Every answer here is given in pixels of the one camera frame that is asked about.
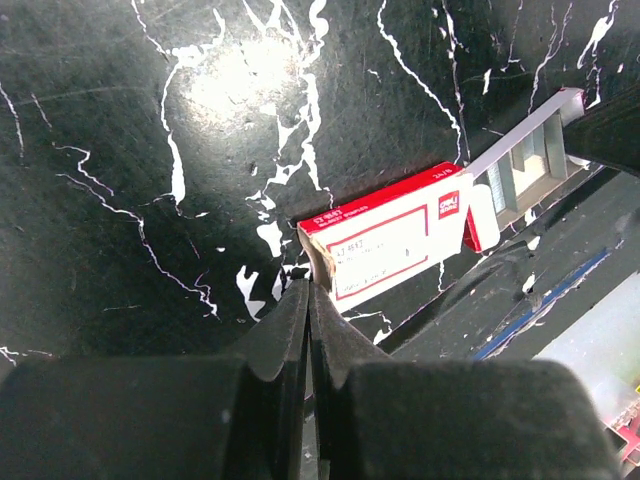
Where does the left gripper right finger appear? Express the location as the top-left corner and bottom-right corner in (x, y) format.
(308, 285), (621, 479)

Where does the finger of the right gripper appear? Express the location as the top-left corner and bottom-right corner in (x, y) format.
(563, 82), (640, 177)

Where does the staple box tray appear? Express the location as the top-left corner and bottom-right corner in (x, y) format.
(463, 87), (598, 252)

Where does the red white staple box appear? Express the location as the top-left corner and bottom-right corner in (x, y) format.
(297, 162), (473, 313)

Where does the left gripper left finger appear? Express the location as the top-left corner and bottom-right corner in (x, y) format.
(1, 280), (310, 479)

